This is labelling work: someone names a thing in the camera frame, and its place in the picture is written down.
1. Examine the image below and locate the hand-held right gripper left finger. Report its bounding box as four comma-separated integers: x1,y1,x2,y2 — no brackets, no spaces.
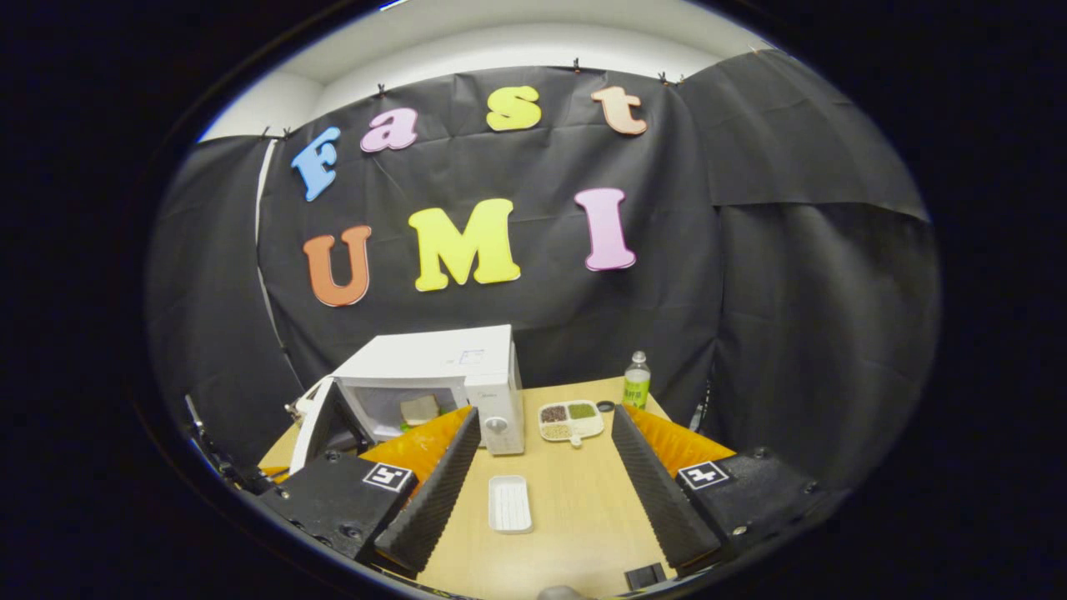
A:
250,406,483,582

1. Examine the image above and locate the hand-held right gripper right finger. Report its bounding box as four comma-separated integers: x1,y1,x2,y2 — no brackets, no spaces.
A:
610,403,834,580

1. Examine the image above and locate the sandwich with lettuce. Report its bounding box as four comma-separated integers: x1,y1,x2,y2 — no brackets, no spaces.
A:
398,394,443,433

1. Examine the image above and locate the white microwave oven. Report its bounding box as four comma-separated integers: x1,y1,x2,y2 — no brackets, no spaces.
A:
289,324,526,476

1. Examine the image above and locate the small white rectangular tray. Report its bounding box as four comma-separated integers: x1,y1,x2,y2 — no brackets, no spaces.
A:
488,474,534,534

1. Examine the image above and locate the green drink bottle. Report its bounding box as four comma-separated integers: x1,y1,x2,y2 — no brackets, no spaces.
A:
622,351,652,411

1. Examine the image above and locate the white divided dish of grains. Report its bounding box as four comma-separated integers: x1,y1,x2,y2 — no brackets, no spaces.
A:
537,399,605,448

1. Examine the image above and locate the black backdrop cloth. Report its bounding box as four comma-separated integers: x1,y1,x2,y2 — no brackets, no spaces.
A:
146,48,943,493

